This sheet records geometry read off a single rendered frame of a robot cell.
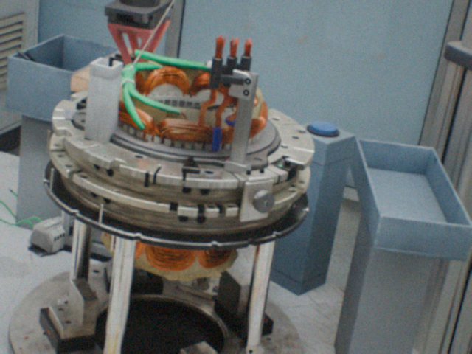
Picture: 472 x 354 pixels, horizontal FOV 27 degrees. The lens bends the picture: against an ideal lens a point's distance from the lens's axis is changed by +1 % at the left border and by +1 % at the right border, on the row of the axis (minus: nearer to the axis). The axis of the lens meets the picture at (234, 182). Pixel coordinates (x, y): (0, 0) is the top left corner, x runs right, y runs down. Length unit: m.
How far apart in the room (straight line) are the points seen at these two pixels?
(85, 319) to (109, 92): 0.31
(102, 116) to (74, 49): 0.52
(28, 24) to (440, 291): 2.53
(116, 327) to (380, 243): 0.33
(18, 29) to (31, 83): 2.22
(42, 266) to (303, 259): 0.39
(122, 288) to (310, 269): 0.43
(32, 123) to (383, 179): 0.55
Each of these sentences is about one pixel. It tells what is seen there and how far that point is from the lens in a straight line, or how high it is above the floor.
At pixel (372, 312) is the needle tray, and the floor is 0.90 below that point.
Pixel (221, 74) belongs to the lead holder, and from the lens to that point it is 1.05.
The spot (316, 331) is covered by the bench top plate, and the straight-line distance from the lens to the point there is 1.44.
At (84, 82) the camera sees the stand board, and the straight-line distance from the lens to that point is 1.44.
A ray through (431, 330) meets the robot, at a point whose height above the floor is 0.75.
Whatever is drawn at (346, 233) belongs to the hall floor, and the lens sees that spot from 3.60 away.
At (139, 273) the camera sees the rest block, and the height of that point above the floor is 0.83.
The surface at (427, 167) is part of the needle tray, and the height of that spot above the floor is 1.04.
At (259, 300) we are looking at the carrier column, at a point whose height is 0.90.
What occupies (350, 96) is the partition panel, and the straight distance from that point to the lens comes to 3.53.
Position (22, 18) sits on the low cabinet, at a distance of 3.73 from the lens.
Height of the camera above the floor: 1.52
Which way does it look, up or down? 23 degrees down
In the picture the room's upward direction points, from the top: 9 degrees clockwise
